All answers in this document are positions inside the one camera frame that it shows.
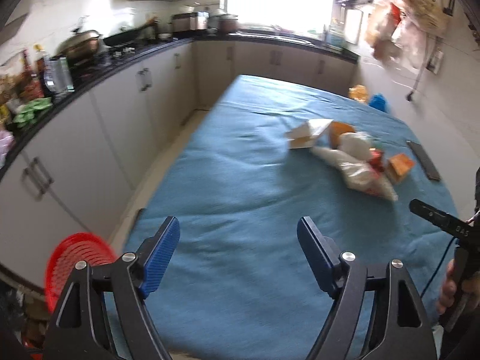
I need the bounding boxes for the white spray bottle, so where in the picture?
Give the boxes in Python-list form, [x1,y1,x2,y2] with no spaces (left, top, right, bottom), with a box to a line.
[337,132,374,161]

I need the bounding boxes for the orange square plastic cup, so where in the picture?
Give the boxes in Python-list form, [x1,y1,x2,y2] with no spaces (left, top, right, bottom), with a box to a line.
[329,121,356,149]

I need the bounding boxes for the white lower kitchen cabinets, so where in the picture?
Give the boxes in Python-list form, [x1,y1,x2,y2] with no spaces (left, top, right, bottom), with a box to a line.
[1,41,355,293]

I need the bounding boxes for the person's right hand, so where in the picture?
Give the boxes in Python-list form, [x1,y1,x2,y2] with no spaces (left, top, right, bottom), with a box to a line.
[436,259,480,314]

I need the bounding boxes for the red plastic basket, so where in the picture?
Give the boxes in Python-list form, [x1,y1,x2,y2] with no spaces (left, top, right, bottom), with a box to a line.
[44,232,117,313]

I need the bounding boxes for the clear plastic snack bag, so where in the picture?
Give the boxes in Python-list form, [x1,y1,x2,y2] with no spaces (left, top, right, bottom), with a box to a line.
[310,146,398,202]

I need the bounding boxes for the blue towel table cover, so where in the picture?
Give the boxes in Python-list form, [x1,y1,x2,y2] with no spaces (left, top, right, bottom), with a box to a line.
[125,76,455,359]

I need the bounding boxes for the small orange carton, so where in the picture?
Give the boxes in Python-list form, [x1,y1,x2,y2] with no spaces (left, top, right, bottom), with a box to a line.
[385,153,416,184]

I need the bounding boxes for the red snack wrapper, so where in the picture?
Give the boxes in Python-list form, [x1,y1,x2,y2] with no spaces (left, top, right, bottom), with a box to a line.
[368,148,385,173]

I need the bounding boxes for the white cardboard box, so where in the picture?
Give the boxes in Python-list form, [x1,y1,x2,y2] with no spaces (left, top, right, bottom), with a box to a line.
[286,118,333,150]

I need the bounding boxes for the blue plastic bag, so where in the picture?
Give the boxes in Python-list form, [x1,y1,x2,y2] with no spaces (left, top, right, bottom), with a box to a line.
[368,94,388,113]

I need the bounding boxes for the yellow plastic bag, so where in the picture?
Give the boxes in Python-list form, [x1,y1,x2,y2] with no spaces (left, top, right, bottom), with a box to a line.
[348,85,369,103]

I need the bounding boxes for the green cloth on counter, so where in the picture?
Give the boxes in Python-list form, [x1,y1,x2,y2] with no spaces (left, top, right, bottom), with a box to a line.
[13,97,52,128]

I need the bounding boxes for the black countertop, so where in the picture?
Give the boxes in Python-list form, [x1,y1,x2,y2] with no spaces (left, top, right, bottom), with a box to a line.
[1,32,360,176]

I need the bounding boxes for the dark sauce bottle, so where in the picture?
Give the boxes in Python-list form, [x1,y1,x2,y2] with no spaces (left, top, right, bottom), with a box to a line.
[33,44,55,98]

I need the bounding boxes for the hanging plastic bags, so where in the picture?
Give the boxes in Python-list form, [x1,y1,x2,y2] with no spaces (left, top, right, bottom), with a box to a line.
[364,0,450,72]

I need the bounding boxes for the black frying pan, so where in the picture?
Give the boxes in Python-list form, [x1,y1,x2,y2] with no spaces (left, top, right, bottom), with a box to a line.
[103,16,157,47]

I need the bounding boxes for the lidded steel wok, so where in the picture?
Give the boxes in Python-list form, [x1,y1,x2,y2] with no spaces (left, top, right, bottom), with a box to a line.
[57,30,101,61]

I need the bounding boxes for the brown cooking pot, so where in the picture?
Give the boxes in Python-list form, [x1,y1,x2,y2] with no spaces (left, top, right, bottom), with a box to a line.
[208,14,239,34]

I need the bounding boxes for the black power plug cable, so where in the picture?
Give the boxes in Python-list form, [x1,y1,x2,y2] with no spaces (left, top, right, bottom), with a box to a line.
[405,33,436,103]

